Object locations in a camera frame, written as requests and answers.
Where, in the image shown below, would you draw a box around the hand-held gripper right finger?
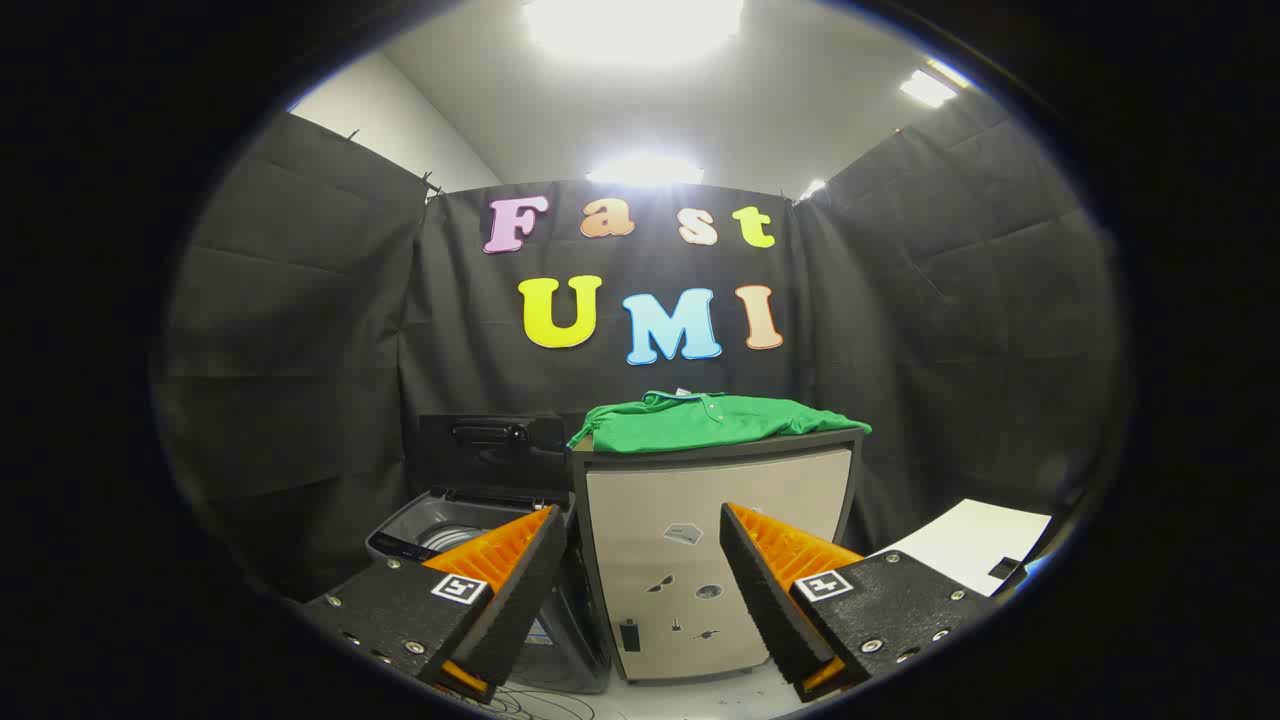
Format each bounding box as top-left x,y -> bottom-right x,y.
718,502 -> 996,703

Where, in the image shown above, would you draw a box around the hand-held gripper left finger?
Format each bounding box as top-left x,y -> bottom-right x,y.
300,505 -> 571,706

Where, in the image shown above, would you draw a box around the grey washing machine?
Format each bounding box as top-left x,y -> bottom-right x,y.
365,488 -> 613,694

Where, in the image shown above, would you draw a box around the green polo shirt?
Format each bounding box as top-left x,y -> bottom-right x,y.
566,390 -> 873,456

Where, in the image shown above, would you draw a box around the white flat sheet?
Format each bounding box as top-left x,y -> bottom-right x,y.
870,498 -> 1053,598

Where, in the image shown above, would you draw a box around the black backdrop cloth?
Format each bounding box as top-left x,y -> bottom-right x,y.
150,95 -> 1126,601

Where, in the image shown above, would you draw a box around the ceiling light panel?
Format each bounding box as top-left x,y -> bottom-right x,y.
898,68 -> 961,109
520,0 -> 746,66
585,152 -> 706,187

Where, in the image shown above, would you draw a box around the thin black floor cables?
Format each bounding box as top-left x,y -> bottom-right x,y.
480,685 -> 601,720

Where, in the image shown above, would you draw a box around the beige cabinet with dark frame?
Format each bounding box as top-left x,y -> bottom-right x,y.
568,428 -> 866,684

